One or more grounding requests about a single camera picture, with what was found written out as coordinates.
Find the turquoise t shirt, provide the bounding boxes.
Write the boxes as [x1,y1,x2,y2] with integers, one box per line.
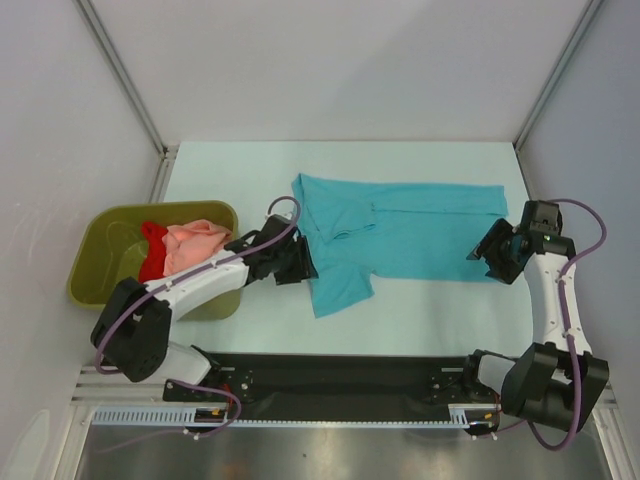
[292,174,508,318]

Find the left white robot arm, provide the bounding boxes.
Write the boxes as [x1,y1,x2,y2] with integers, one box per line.
[91,230,318,400]

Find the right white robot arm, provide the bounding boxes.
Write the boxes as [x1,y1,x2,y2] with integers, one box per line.
[461,219,609,434]

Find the pink t shirt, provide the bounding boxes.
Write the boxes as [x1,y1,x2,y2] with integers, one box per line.
[162,219,232,277]

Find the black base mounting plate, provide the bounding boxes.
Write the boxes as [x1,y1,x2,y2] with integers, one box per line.
[163,353,497,412]

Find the red t shirt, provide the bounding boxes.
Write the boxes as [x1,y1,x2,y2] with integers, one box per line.
[138,221,168,283]

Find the olive green plastic bin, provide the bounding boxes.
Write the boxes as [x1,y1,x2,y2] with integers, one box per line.
[67,200,239,311]

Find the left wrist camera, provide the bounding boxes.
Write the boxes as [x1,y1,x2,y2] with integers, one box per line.
[253,214,297,248]

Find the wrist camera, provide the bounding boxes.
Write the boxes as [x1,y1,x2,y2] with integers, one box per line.
[519,200,563,235]
[253,214,297,248]

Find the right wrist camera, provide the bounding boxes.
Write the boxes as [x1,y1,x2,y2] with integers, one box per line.
[519,200,563,235]

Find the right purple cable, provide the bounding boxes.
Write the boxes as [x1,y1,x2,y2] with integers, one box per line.
[469,198,610,451]

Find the white slotted cable duct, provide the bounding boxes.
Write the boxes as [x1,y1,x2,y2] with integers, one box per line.
[92,403,504,435]

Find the right aluminium frame post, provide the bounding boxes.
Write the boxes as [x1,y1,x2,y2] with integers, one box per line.
[513,0,608,154]

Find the aluminium frame post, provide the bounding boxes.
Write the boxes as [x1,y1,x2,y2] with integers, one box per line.
[73,0,167,156]
[513,0,608,154]

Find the left aluminium frame post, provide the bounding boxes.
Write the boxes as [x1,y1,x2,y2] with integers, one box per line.
[73,0,167,156]

